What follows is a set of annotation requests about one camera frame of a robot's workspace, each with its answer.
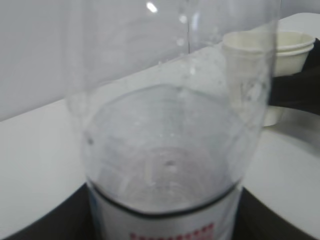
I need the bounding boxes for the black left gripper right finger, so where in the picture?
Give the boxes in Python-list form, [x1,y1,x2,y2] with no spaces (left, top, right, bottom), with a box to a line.
[231,188,315,240]

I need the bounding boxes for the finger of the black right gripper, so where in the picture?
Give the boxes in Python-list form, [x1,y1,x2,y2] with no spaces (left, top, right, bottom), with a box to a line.
[267,38,320,120]

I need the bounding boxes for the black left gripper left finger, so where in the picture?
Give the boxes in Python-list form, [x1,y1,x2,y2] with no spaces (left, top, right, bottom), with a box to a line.
[5,184,98,240]

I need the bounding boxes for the white paper cup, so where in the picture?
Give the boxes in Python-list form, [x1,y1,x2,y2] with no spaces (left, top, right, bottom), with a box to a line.
[222,29,316,127]

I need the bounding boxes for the clear water bottle red label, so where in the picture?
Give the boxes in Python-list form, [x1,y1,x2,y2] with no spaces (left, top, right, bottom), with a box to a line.
[62,0,280,240]

